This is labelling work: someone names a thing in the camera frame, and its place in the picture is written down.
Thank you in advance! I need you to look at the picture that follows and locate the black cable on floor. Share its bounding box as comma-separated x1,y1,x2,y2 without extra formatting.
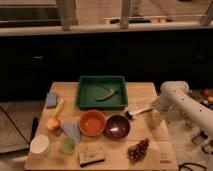
178,161,212,171

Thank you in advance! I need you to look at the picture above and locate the rectangular brown sponge block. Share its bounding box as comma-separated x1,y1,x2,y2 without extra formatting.
78,148,105,167

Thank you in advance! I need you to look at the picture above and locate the light blue cloth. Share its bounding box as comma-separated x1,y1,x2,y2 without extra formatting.
61,123,81,143

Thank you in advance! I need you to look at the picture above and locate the green pea pod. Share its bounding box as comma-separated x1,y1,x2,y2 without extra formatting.
95,89,116,101

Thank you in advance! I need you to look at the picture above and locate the orange plastic bowl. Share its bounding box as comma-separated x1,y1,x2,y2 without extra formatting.
78,110,106,137

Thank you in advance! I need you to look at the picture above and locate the green plastic tray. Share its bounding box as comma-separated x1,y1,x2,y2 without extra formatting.
76,76,128,110

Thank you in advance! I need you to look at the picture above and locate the brown pine cone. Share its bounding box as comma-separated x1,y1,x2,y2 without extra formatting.
127,139,150,162

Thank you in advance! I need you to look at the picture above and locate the green plastic cup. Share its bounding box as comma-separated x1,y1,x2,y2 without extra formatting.
60,137,75,154

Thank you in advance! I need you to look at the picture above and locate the white round lid container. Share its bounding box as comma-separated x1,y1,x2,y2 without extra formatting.
30,135,51,155

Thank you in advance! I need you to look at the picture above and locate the dark brown bowl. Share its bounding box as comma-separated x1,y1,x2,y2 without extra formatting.
103,115,130,140

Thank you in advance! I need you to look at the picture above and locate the yellow red apple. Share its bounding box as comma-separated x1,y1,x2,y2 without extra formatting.
46,118,61,132

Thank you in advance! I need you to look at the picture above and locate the blue sponge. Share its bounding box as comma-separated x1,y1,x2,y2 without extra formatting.
45,93,58,108

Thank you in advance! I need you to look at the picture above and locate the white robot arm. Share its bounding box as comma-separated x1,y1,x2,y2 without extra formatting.
152,81,213,137

